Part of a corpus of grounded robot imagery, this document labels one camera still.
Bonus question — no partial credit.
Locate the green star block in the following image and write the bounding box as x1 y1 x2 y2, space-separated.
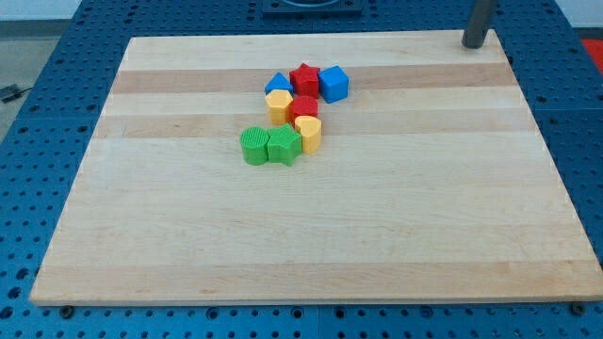
267 124 302 166

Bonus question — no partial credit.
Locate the red star block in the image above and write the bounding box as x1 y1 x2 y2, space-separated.
289 63 320 99

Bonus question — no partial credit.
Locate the yellow heart block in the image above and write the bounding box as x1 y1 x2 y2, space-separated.
294 116 322 153

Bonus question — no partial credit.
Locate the green cylinder block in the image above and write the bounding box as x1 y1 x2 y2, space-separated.
239 126 269 166

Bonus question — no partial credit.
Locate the red cylinder block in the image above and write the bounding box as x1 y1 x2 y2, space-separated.
289 95 318 123

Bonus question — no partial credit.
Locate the yellow hexagon block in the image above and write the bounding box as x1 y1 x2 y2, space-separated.
265 89 293 125

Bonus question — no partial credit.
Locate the blue pentagon block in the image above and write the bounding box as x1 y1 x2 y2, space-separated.
265 73 294 95

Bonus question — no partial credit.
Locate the blue cube block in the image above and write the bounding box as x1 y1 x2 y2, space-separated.
318 65 350 104

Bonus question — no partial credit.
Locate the wooden board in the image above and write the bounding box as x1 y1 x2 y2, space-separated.
30 30 602 306

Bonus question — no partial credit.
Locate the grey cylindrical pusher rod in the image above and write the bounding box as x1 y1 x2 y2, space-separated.
461 0 497 49

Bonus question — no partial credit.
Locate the black bolt left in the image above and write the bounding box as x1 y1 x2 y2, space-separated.
58 305 74 319

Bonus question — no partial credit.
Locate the black bolt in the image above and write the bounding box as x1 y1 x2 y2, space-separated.
570 301 586 316
58 305 74 319

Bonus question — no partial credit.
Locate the black device on floor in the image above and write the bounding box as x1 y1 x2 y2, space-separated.
0 84 32 104

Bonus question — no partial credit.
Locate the black bolt right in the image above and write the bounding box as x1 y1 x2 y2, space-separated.
570 301 586 316

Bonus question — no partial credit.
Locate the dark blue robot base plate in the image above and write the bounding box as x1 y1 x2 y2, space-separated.
259 0 363 18

